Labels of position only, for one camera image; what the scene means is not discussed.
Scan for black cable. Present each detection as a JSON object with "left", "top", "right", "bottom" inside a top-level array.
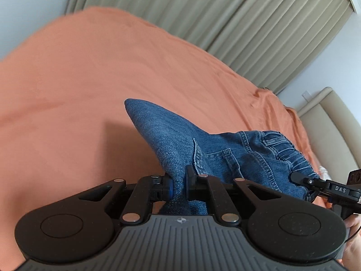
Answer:
[{"left": 345, "top": 222, "right": 361, "bottom": 245}]

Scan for blue denim pants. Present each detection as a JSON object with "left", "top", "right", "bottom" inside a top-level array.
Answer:
[{"left": 125, "top": 98, "right": 317, "bottom": 215}]

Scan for beige padded headboard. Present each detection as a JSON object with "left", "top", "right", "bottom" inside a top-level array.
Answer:
[{"left": 297, "top": 87, "right": 360, "bottom": 183}]

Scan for person's right hand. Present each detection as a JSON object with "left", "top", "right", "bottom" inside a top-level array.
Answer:
[{"left": 342, "top": 214, "right": 360, "bottom": 270}]

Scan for orange bed sheet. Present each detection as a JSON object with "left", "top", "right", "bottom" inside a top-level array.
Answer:
[{"left": 1, "top": 7, "right": 319, "bottom": 270}]

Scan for beige pleated curtain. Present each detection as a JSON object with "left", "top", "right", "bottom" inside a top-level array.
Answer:
[{"left": 66, "top": 0, "right": 354, "bottom": 93}]

